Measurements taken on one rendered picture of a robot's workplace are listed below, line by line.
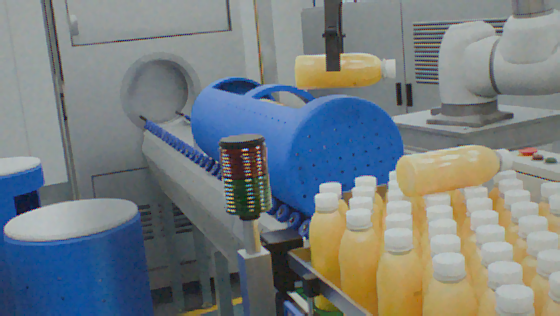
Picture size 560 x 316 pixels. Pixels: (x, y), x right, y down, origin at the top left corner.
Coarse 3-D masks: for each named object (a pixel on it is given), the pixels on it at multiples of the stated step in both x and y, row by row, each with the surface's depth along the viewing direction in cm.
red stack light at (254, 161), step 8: (264, 144) 93; (224, 152) 92; (232, 152) 91; (240, 152) 91; (248, 152) 91; (256, 152) 92; (264, 152) 93; (224, 160) 92; (232, 160) 92; (240, 160) 91; (248, 160) 91; (256, 160) 92; (264, 160) 93; (224, 168) 93; (232, 168) 92; (240, 168) 92; (248, 168) 92; (256, 168) 92; (264, 168) 93; (224, 176) 93; (232, 176) 92; (240, 176) 92; (248, 176) 92; (256, 176) 92
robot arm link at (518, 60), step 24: (528, 0) 173; (552, 0) 175; (528, 24) 173; (552, 24) 172; (504, 48) 179; (528, 48) 174; (552, 48) 172; (504, 72) 180; (528, 72) 176; (552, 72) 173
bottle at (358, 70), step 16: (304, 64) 143; (320, 64) 143; (352, 64) 141; (368, 64) 141; (384, 64) 142; (304, 80) 144; (320, 80) 143; (336, 80) 143; (352, 80) 142; (368, 80) 142
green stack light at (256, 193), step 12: (228, 180) 93; (240, 180) 92; (252, 180) 92; (264, 180) 93; (228, 192) 93; (240, 192) 92; (252, 192) 92; (264, 192) 93; (228, 204) 94; (240, 204) 93; (252, 204) 93; (264, 204) 93
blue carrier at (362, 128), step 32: (224, 96) 202; (256, 96) 184; (352, 96) 150; (192, 128) 224; (224, 128) 189; (256, 128) 166; (288, 128) 149; (320, 128) 147; (352, 128) 149; (384, 128) 152; (288, 160) 146; (320, 160) 148; (352, 160) 151; (384, 160) 153; (288, 192) 148
